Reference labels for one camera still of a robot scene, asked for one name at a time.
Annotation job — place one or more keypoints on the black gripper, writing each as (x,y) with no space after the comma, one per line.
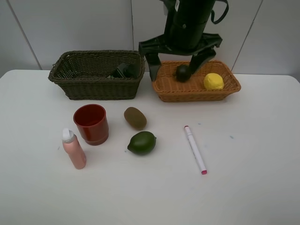
(183,35)

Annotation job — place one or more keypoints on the dark mangosteen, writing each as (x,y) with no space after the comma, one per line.
(183,73)

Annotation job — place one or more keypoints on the yellow lemon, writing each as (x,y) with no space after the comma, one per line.
(213,81)

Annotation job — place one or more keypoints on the dark green square bottle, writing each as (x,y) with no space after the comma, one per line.
(125,71)

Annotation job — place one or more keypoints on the green lime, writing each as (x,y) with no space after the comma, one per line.
(142,143)

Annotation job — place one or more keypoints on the white pink-capped marker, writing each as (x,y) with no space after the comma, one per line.
(195,150)

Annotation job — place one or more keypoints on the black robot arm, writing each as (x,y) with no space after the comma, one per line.
(184,35)

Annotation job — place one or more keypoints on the orange wicker basket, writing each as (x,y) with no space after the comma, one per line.
(170,90)

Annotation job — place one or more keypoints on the brown kiwi fruit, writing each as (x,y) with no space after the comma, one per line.
(135,118)

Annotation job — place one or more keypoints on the dark green wicker basket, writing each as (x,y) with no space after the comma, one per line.
(86,75)

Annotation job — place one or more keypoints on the red plastic cup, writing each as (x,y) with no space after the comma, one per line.
(92,124)

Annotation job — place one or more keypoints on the pink spray bottle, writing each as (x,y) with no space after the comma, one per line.
(73,148)

